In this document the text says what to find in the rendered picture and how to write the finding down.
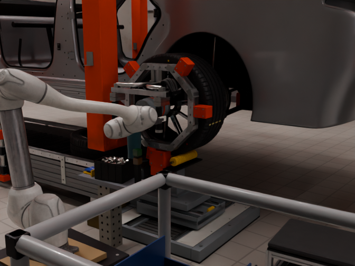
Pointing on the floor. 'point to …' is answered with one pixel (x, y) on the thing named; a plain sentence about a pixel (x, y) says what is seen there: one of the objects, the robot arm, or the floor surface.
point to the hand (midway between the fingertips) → (158, 118)
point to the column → (110, 221)
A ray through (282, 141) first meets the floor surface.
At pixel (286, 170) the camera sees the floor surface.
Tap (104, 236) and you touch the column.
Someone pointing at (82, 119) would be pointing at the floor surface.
